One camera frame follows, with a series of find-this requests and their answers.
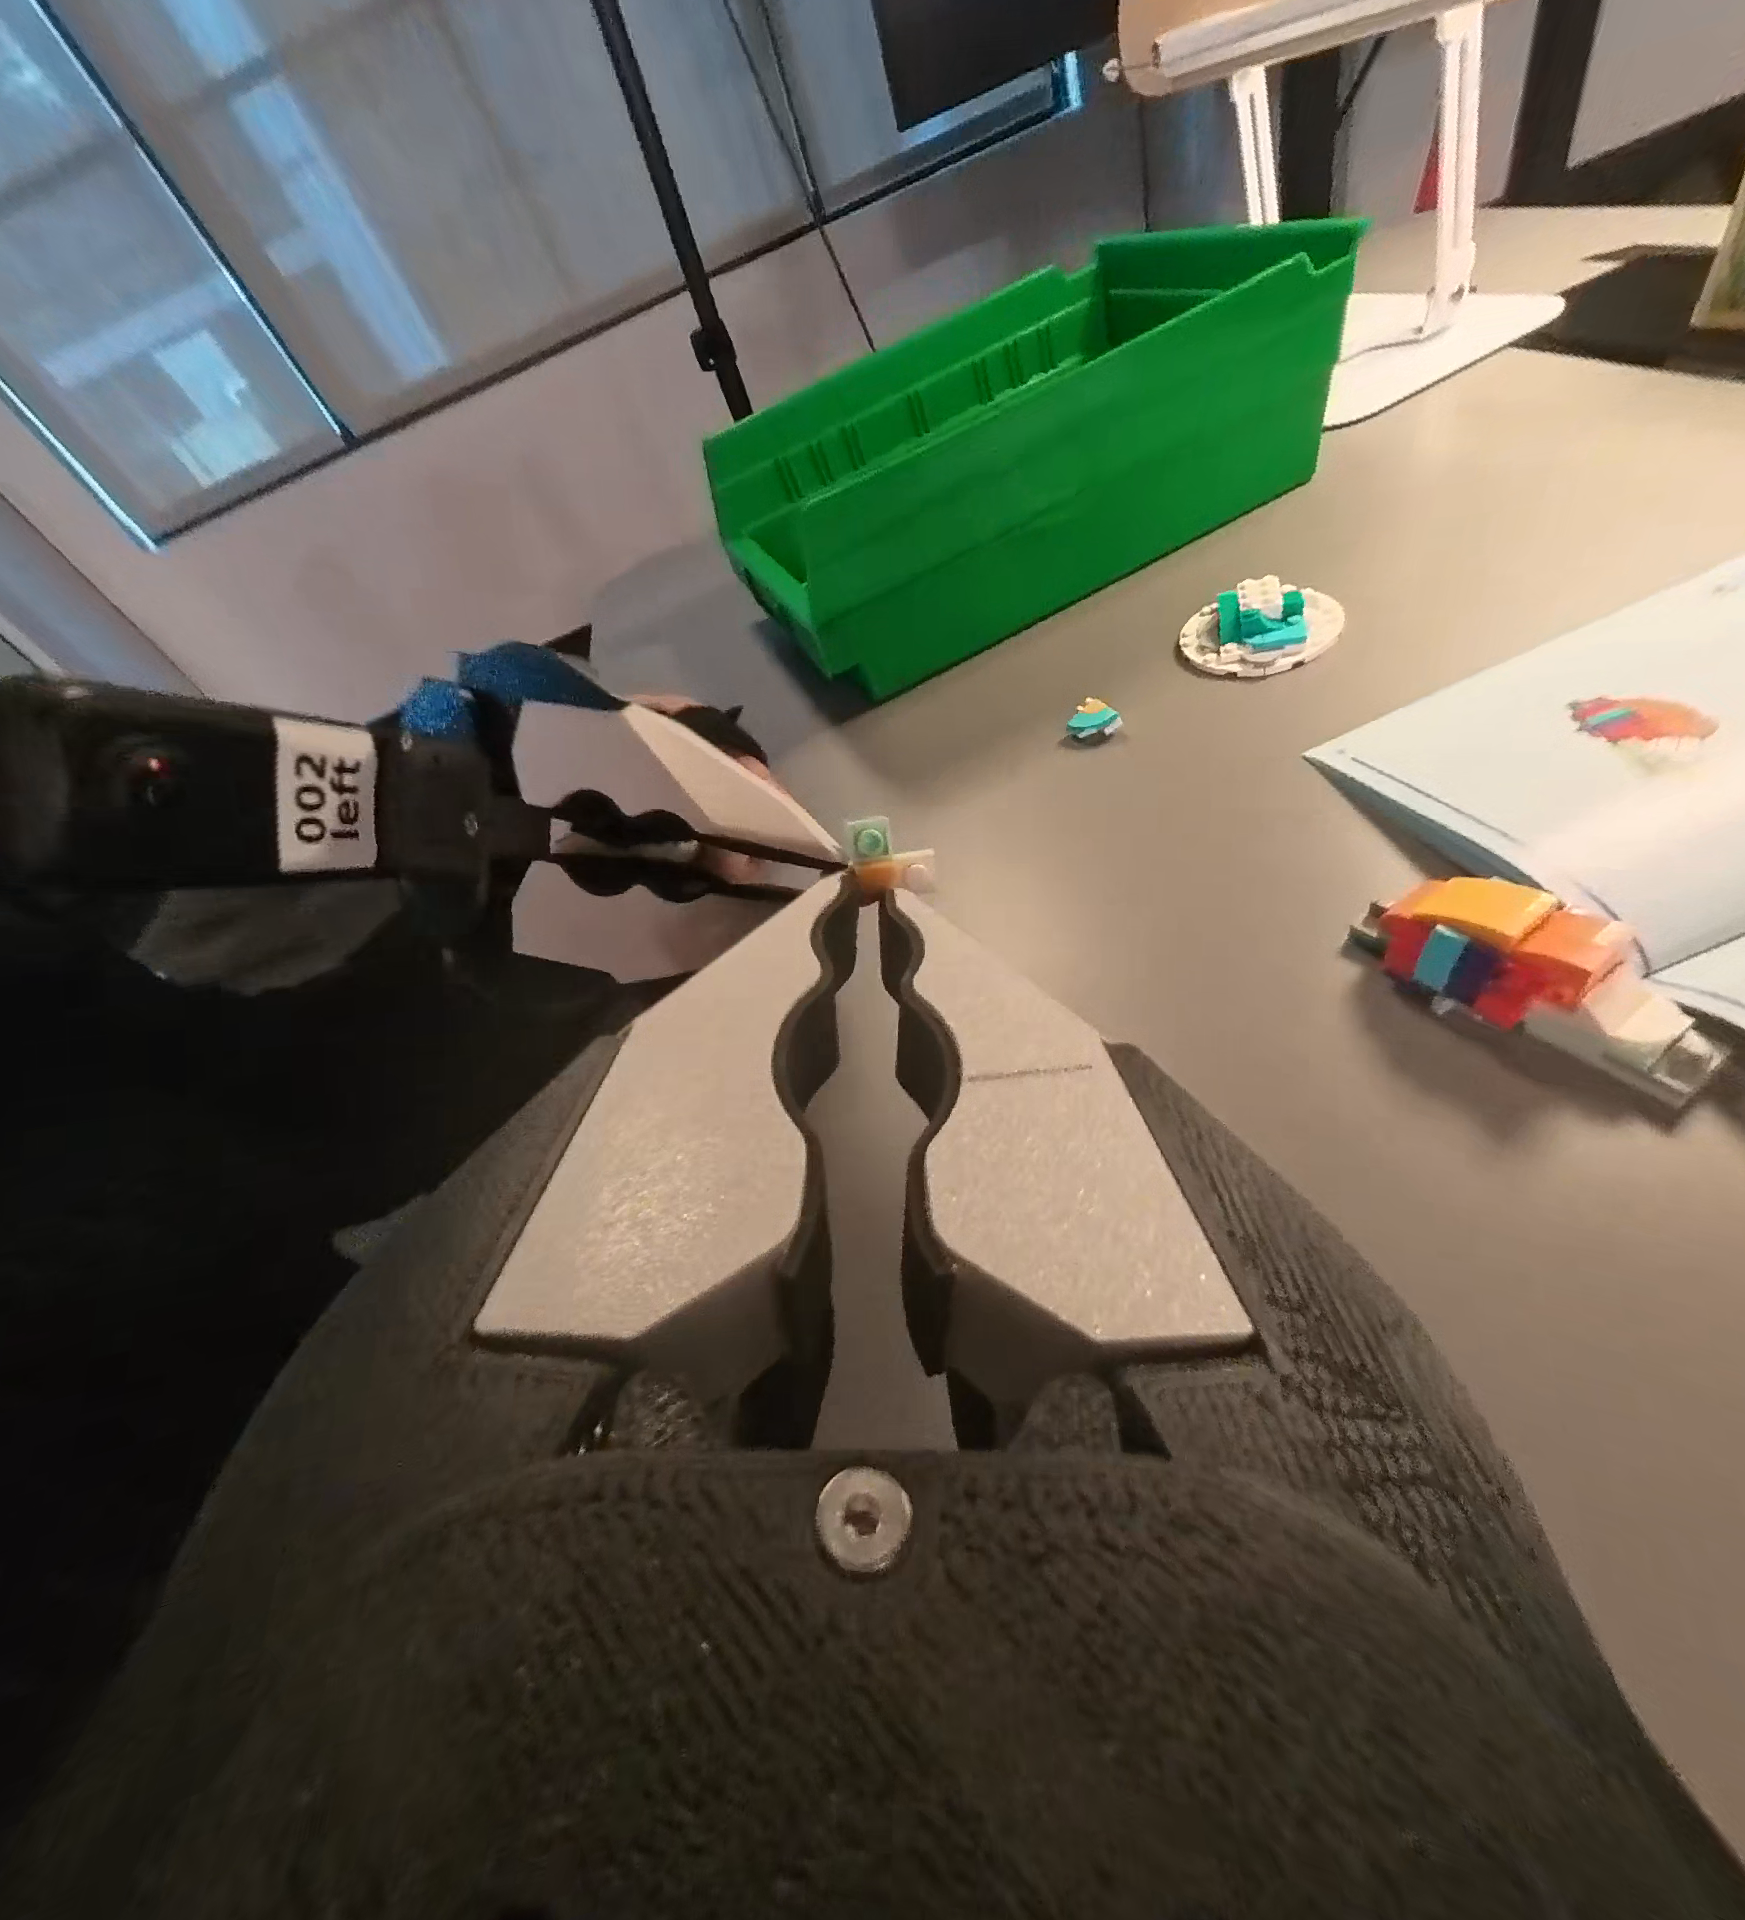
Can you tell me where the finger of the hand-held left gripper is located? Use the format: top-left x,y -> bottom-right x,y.
513,840 -> 836,983
515,694 -> 850,873

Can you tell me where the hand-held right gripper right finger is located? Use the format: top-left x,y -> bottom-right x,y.
876,888 -> 1259,1446

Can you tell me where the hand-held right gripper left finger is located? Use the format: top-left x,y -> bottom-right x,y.
469,876 -> 857,1446

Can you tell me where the small orange green lego assembly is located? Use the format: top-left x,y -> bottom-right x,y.
838,812 -> 949,902

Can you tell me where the colourful lego build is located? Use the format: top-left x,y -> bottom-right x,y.
1344,874 -> 1732,1111

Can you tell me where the white round lego assembly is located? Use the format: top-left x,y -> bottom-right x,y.
1175,576 -> 1351,682

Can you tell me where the open lego instruction booklet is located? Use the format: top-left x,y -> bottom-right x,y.
1304,550 -> 1745,1081

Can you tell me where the person's left hand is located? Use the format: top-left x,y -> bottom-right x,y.
616,688 -> 776,788

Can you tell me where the green plastic bin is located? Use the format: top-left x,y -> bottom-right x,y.
701,218 -> 1370,703

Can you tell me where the black tripod pole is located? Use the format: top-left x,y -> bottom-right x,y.
586,0 -> 758,424

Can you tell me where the black hanging cable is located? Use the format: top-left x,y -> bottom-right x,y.
769,0 -> 880,349

